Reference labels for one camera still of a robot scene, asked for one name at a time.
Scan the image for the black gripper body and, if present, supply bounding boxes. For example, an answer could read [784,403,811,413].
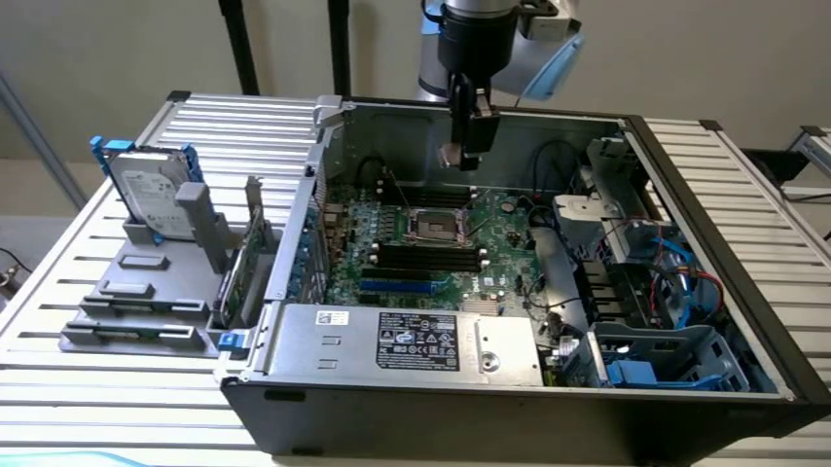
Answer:
[434,0,519,78]

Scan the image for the black RAM slot bank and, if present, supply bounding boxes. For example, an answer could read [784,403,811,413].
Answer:
[373,241,489,272]
[374,170,473,209]

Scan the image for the thin metal locking lever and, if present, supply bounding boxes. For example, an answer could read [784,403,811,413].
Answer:
[385,166,413,213]
[465,190,497,237]

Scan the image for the CPU socket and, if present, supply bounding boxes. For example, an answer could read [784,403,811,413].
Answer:
[404,207,473,245]

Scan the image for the black expansion slot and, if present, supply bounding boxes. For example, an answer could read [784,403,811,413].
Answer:
[360,268,434,282]

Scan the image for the blue expansion slot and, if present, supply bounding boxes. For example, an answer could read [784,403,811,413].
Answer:
[358,278,434,297]

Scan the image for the grey case hinge latch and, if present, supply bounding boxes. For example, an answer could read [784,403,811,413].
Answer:
[312,94,346,130]

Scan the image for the grey metal disk bay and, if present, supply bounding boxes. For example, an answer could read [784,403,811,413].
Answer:
[551,137,676,273]

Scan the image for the green motherboard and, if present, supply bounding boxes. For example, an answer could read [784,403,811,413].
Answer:
[320,187,555,323]

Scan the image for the small finned chipset heatsink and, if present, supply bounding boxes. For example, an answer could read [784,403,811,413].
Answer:
[463,298,507,318]

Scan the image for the blue disk carrier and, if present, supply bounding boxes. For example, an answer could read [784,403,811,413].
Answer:
[88,136,204,247]

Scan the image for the silver power supply unit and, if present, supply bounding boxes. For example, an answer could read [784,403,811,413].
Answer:
[264,303,545,389]

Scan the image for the green graphics card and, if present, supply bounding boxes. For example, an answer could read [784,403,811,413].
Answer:
[212,176,270,328]

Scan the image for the silver hard disk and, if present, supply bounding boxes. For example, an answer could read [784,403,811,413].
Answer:
[106,150,194,240]

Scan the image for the grey front drive cage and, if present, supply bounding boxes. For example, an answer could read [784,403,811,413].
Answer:
[585,321,761,392]

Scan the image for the blue plastic drive clip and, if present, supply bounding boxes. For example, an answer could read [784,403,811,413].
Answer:
[601,358,659,389]

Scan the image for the black open PC case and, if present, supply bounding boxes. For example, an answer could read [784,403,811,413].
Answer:
[218,94,831,459]

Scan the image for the grey parts rack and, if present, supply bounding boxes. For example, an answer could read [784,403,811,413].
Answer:
[57,182,288,360]

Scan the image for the RAM stick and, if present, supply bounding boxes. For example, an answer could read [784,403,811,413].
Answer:
[60,323,214,349]

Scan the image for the light blue sheet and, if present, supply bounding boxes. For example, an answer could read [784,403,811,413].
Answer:
[0,449,141,467]

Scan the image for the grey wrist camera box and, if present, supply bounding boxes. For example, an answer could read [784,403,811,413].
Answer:
[521,0,583,43]

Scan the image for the black looped wire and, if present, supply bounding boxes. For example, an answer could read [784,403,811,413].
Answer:
[529,140,580,197]
[352,155,385,196]

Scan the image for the black stand post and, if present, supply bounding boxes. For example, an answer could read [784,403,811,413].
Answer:
[216,0,262,96]
[325,0,353,97]

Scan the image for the blue data wire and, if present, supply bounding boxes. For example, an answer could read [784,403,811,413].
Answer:
[648,233,707,332]

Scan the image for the red data wire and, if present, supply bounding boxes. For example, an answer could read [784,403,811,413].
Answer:
[655,235,725,312]

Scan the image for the black cable with plug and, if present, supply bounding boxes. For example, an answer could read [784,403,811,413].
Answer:
[0,246,34,296]

